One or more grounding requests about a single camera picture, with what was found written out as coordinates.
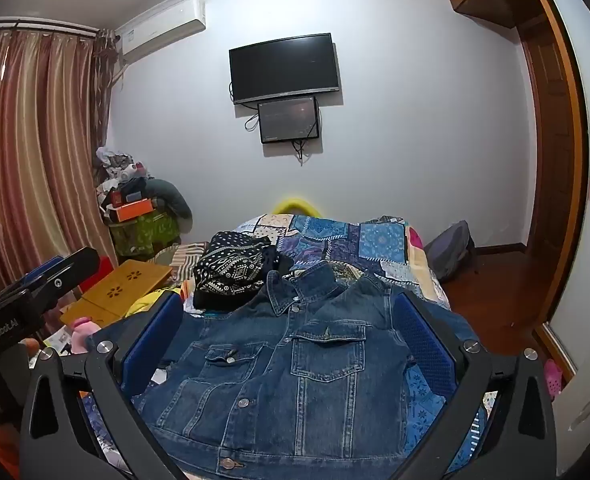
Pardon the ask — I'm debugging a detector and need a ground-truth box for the brown wooden door frame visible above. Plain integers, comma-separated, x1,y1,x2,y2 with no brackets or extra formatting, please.
517,0,590,386

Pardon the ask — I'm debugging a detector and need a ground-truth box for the orange box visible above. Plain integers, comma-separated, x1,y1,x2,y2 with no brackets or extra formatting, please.
114,199,156,223

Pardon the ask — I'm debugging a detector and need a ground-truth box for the small black monitor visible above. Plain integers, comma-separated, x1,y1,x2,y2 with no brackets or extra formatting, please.
257,96,322,145

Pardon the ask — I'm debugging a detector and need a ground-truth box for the blue patchwork bedspread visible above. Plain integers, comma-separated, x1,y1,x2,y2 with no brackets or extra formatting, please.
77,212,500,480

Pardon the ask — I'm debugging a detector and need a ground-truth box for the yellow plastic ring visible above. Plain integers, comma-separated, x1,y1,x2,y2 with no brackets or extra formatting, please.
271,198,326,217

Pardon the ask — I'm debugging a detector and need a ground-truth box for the yellow orange blanket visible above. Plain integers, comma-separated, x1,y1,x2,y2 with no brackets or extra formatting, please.
125,280,196,318

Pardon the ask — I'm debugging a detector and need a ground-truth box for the pile of clutter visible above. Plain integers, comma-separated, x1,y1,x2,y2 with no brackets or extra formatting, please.
92,146,150,221

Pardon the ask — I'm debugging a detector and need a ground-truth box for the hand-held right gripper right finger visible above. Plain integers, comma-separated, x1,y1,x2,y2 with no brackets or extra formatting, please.
393,290,559,480

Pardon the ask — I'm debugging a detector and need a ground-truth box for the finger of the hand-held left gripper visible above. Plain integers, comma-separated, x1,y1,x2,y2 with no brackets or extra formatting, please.
22,247,102,317
0,255,64,303

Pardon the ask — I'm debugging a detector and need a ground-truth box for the green patterned bag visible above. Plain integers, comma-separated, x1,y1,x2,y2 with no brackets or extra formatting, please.
109,210,182,261

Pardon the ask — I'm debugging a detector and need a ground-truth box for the black wall television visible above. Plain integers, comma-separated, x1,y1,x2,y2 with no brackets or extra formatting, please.
228,33,340,106

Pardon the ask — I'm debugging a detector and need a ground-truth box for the striped brown curtain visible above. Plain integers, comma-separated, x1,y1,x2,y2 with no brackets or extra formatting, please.
0,27,120,306

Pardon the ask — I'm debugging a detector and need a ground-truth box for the blue denim jacket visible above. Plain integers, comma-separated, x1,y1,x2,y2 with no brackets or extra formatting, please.
86,260,490,480

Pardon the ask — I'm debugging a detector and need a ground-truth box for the black patterned garment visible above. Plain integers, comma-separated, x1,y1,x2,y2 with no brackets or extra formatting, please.
192,230,296,311

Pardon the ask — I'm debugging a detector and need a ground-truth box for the red box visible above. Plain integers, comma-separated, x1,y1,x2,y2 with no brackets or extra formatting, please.
77,256,113,295

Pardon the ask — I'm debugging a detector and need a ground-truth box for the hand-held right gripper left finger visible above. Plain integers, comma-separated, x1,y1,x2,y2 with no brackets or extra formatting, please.
17,290,193,480

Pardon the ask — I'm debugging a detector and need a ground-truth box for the pink slipper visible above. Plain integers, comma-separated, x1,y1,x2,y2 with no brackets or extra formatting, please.
542,358,566,401

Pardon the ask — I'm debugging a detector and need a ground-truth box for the grey backpack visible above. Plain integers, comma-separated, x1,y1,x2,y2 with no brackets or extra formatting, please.
423,220,476,283

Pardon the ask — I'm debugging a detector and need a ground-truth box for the white air conditioner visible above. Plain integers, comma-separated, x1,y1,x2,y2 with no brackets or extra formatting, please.
117,0,208,58

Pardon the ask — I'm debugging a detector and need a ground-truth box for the wooden lap desk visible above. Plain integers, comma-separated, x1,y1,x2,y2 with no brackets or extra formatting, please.
59,259,173,328

